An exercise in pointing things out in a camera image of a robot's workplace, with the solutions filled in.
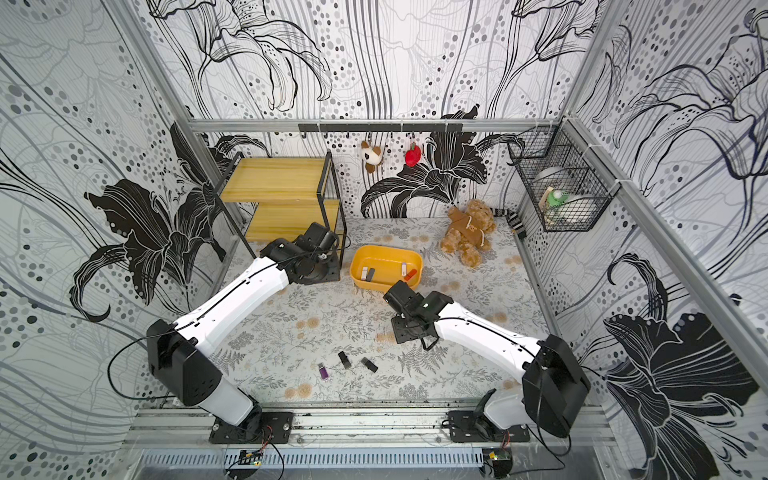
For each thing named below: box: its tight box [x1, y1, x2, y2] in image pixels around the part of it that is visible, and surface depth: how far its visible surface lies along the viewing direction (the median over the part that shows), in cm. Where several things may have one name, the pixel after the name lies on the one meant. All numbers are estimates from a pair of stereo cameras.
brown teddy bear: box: [441, 199, 496, 269], surface depth 108 cm
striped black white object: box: [489, 207, 527, 239], surface depth 121 cm
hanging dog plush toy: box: [361, 140, 382, 173], surface depth 95 cm
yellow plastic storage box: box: [350, 245, 424, 292], surface depth 106 cm
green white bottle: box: [547, 189, 570, 208], surface depth 80 cm
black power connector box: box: [483, 447, 513, 479], surface depth 71 cm
